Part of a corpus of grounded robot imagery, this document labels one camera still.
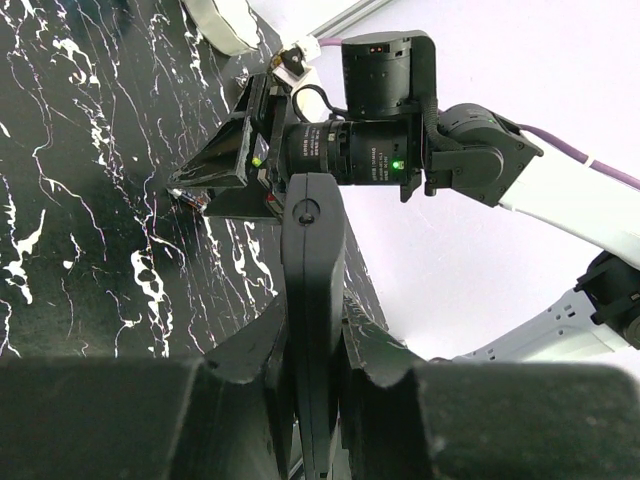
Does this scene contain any blue AAA battery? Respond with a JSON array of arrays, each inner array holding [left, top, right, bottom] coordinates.
[[167, 188, 210, 213]]

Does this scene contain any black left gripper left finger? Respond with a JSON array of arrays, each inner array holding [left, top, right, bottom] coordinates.
[[1, 297, 290, 479]]

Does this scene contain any cream round bowl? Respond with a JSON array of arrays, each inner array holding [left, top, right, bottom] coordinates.
[[293, 67, 327, 123]]

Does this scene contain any black remote control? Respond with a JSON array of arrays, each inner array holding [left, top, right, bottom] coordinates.
[[281, 173, 345, 479]]

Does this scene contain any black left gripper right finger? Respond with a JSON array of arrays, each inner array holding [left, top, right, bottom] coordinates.
[[340, 299, 639, 479]]

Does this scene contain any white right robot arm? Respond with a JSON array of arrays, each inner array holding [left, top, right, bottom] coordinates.
[[167, 31, 639, 362]]

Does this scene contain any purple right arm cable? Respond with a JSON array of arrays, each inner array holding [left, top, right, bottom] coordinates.
[[317, 35, 640, 192]]

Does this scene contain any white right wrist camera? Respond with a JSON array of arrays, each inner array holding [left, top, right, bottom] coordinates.
[[270, 36, 321, 93]]

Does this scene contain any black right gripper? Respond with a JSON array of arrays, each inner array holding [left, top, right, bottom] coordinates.
[[167, 74, 297, 220]]

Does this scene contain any white scalloped bowl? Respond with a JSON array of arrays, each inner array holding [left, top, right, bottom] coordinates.
[[183, 0, 261, 57]]

